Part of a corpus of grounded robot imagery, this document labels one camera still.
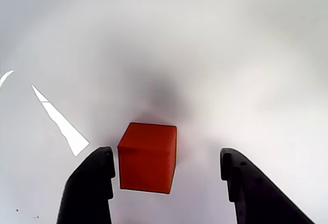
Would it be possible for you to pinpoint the red cube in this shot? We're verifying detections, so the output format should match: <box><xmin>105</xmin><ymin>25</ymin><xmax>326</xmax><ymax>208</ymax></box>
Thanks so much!
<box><xmin>117</xmin><ymin>122</ymin><xmax>178</xmax><ymax>194</ymax></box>

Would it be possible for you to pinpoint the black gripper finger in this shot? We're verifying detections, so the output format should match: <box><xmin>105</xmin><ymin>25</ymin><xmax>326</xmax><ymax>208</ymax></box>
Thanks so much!
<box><xmin>56</xmin><ymin>146</ymin><xmax>116</xmax><ymax>224</ymax></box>
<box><xmin>220</xmin><ymin>148</ymin><xmax>316</xmax><ymax>224</ymax></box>

